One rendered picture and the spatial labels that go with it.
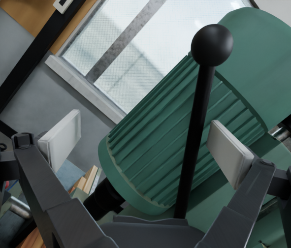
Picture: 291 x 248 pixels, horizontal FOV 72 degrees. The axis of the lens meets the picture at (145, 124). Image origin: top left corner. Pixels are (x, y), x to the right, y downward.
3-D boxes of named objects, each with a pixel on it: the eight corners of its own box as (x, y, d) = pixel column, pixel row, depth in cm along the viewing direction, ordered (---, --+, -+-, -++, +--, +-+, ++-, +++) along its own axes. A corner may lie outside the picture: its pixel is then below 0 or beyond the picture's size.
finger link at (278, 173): (266, 179, 12) (313, 183, 12) (231, 142, 17) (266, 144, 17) (259, 200, 12) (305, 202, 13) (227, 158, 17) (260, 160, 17)
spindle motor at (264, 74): (105, 127, 44) (215, 14, 36) (160, 173, 49) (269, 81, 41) (83, 174, 28) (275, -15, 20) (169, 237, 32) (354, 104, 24)
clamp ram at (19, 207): (9, 198, 48) (30, 175, 46) (36, 214, 50) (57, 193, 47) (-19, 230, 39) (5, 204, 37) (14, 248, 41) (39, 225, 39)
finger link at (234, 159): (244, 154, 13) (255, 155, 13) (210, 119, 20) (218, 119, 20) (233, 191, 14) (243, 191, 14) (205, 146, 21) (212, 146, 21)
